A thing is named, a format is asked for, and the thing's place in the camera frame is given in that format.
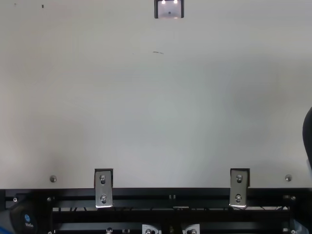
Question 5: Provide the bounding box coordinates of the small square scanner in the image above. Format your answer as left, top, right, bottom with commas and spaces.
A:
154, 0, 185, 20

